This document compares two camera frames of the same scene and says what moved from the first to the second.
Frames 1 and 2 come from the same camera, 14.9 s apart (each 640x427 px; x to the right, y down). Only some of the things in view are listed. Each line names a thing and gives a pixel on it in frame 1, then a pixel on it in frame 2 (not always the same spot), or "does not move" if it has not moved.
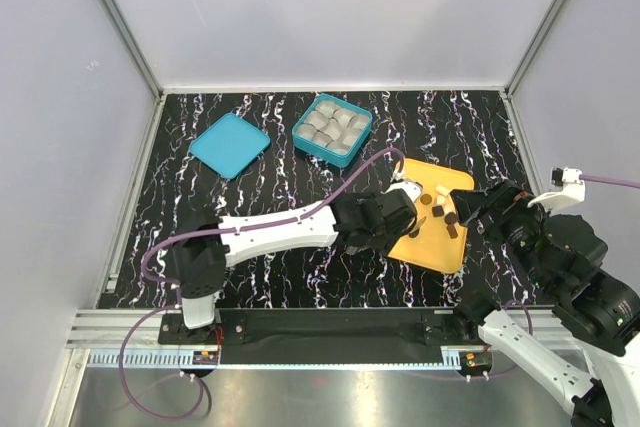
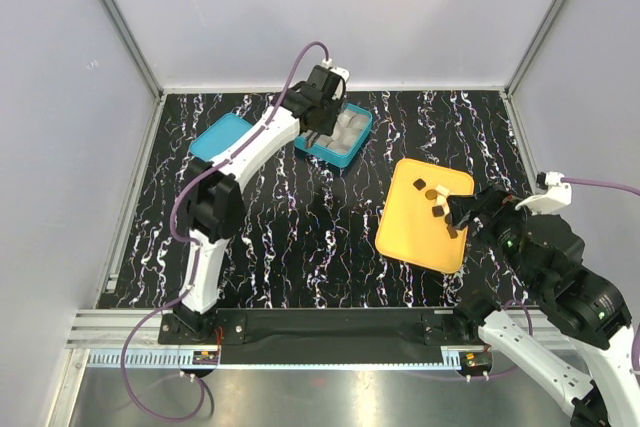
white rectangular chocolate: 441,189 does not move
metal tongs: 418,225 -> 311,138
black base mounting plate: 325,336 does not move
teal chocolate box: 331,129 does not move
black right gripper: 510,200 does not move
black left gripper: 385,244 -> 326,128
